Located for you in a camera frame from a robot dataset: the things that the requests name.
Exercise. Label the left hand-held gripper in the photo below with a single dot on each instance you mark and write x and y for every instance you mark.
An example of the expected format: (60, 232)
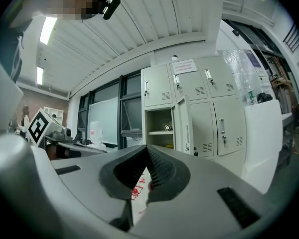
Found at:
(37, 128)

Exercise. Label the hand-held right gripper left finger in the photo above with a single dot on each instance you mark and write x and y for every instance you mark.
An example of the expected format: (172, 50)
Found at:
(89, 180)

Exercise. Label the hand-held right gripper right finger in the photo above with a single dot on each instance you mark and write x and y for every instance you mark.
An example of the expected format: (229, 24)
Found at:
(194, 203)

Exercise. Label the grey metal locker door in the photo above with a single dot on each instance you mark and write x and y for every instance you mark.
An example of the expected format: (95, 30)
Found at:
(184, 123)

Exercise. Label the beige metal locker cabinet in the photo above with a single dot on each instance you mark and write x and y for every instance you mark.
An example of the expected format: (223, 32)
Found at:
(224, 126)

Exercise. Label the black keys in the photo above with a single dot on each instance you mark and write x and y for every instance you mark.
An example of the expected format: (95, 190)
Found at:
(211, 82)
(178, 86)
(146, 92)
(223, 139)

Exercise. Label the white cubby shelf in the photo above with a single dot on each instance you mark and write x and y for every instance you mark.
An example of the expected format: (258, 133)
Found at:
(58, 113)

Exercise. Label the yellow packet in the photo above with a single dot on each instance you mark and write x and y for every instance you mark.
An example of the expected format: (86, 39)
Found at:
(170, 145)

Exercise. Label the bottle with white cap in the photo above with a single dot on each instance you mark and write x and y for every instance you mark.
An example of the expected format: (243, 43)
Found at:
(168, 127)

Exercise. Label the ceiling light panel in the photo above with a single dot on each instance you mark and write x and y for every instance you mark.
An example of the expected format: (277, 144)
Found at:
(40, 75)
(47, 30)

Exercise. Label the white counter block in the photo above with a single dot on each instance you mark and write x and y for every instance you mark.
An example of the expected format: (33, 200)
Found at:
(261, 138)

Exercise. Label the green label water bottle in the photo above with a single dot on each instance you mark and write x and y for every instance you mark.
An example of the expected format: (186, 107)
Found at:
(251, 97)

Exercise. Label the black bag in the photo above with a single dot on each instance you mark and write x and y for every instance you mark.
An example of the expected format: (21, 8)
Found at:
(264, 97)

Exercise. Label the white paper notice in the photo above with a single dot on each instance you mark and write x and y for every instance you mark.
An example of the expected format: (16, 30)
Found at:
(184, 66)

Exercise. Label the clear plastic sheet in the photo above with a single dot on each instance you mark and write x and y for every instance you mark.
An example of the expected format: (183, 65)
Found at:
(236, 68)

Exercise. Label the person's head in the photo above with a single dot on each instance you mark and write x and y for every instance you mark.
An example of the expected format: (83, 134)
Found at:
(72, 1)

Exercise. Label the head-worn black camera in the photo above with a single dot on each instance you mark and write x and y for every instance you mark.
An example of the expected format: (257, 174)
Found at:
(111, 7)

